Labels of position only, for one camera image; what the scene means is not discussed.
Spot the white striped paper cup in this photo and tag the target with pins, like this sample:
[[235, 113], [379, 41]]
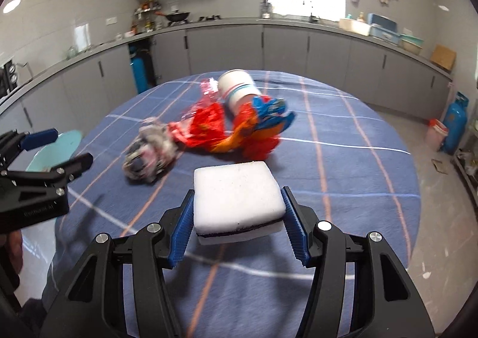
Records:
[[239, 91]]

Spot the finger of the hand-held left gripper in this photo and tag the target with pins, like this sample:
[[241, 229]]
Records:
[[74, 166], [39, 138]]

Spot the wooden cutting board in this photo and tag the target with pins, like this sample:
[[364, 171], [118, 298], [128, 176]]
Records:
[[443, 58]]

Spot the white plastic basin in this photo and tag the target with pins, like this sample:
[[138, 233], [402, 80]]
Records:
[[354, 27]]

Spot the blue plaid tablecloth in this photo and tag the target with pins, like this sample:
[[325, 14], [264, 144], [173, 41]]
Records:
[[336, 211]]

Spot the black kitchen faucet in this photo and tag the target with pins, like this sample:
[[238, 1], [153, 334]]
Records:
[[312, 13]]

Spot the plaid cloth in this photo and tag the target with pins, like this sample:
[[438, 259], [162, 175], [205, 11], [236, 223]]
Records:
[[149, 151]]

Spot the corner spice rack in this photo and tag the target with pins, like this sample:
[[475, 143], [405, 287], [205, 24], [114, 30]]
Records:
[[147, 15]]

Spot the black wok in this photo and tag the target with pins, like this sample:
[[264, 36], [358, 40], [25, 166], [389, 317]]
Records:
[[177, 17]]

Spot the soap bottle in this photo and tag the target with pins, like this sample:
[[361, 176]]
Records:
[[361, 17]]

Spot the grey kitchen counter cabinets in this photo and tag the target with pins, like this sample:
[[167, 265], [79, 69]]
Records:
[[287, 50]]

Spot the person's left hand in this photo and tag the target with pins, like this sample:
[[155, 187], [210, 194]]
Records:
[[15, 252]]

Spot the knife holder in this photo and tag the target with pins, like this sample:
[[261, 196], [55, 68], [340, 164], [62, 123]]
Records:
[[266, 9]]

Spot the gas stove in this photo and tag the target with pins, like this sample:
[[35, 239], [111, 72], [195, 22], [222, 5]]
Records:
[[210, 18]]

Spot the metal storage rack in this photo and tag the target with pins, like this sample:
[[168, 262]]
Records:
[[468, 170]]

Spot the blue dish rack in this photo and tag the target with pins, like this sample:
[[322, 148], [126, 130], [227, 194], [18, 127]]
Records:
[[384, 30]]

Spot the stacked teal beige bowls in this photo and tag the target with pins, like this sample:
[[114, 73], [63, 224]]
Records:
[[412, 43]]

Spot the pink trash bin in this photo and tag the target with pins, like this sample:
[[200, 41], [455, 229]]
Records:
[[436, 136]]

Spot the green jar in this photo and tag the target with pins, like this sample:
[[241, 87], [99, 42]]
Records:
[[71, 53]]

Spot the pink clear wrapper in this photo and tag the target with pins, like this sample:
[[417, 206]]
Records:
[[209, 89]]

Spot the blue gas cylinder under counter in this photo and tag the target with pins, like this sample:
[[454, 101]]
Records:
[[141, 73]]

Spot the cardboard piece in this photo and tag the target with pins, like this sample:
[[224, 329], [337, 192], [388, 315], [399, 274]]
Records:
[[440, 166]]

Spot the white microwave oven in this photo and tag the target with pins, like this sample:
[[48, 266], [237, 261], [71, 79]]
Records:
[[7, 78]]

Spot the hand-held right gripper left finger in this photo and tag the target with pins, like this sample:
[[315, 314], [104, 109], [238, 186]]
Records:
[[179, 237]]

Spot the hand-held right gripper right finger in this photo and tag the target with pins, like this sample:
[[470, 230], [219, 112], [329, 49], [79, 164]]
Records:
[[297, 229]]

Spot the teal enamel basin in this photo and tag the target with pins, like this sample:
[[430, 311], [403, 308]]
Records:
[[63, 144]]

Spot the white sponge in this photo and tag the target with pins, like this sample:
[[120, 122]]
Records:
[[235, 196]]

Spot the orange blue snack bag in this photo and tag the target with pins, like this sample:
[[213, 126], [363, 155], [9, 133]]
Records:
[[261, 125]]

